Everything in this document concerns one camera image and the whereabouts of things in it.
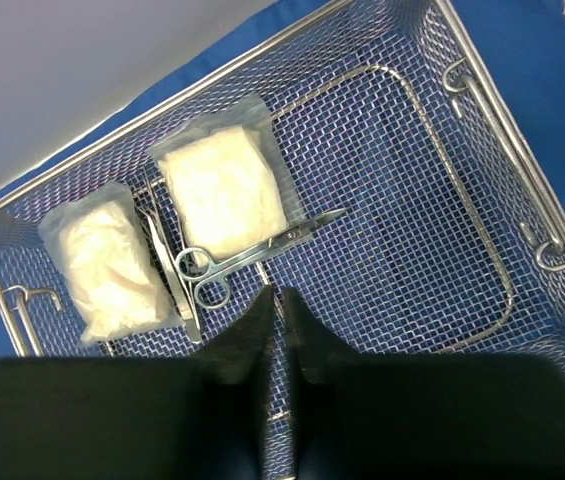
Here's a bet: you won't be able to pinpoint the steel scalpel handle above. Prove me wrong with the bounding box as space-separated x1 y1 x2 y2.
136 172 204 344

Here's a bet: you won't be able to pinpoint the small steel scissors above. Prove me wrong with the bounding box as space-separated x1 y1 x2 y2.
174 208 347 310

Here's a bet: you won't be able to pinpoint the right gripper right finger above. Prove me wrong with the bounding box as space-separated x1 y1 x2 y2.
283 288 565 479

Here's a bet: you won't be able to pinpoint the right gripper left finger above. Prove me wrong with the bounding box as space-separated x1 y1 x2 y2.
0 287 275 479

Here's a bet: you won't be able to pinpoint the white gauze pack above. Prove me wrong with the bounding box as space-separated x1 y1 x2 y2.
38 181 183 346
148 94 306 260

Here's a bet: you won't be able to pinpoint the blue surgical drape cloth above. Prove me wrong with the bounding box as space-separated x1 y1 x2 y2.
0 1 565 356

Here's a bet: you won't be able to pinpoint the metal mesh instrument tray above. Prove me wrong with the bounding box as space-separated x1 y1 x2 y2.
0 1 565 479

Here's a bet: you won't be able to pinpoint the right white gauze pack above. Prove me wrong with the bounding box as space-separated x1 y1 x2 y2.
148 94 306 260

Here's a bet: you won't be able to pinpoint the left white gauze pack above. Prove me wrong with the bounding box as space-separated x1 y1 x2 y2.
38 181 183 346

